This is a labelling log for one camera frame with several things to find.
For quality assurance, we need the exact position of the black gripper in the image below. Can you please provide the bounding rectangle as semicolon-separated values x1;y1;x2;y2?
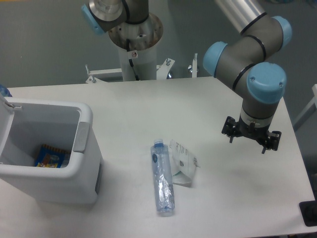
221;116;282;154

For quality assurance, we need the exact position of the white plastic bag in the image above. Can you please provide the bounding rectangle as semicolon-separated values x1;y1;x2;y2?
168;139;201;187

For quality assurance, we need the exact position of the crushed clear plastic bottle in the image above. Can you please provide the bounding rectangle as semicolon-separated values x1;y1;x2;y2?
151;139;175;216

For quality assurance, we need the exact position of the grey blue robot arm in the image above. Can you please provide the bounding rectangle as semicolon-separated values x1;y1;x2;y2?
81;0;292;151

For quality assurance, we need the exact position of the white plastic trash can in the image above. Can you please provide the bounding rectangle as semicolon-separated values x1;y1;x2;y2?
0;96;103;204

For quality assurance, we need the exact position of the black device at table edge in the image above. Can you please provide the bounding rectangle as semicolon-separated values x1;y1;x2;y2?
299;200;317;227

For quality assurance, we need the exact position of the colourful snack wrapper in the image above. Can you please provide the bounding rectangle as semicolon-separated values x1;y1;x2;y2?
34;144;71;168

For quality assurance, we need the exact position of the blue object at left edge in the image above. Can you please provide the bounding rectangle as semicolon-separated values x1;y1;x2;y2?
0;84;12;97

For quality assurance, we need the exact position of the white frame at right edge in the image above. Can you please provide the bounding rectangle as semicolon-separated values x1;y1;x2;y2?
293;84;317;131

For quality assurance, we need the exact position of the white metal base frame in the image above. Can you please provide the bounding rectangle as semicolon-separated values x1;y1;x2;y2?
85;53;200;84

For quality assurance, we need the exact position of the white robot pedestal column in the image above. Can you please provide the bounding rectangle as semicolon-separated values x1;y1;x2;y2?
108;12;164;82

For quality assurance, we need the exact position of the black cable on pedestal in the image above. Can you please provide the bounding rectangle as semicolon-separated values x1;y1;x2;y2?
126;38;140;81

